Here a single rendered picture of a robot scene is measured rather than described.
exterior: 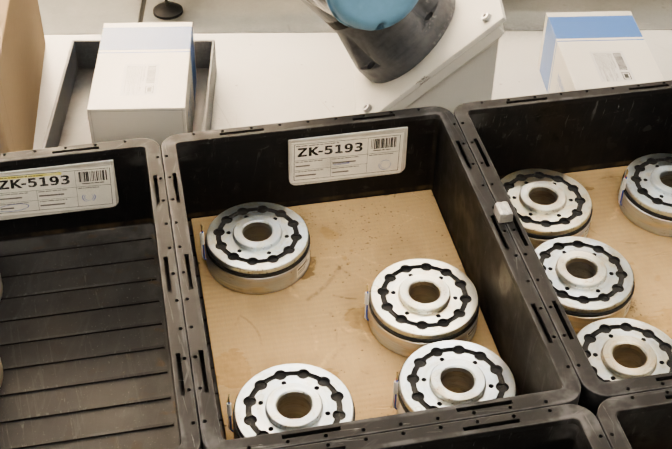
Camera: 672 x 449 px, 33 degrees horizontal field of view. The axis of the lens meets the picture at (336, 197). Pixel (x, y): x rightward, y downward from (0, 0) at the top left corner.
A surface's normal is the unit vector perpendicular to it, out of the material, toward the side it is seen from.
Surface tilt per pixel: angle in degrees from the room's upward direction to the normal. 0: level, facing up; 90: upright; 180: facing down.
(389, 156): 90
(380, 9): 77
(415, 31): 58
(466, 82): 90
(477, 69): 90
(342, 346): 0
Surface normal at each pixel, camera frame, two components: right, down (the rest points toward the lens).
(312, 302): 0.01, -0.76
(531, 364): -0.98, 0.12
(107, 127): 0.05, 0.65
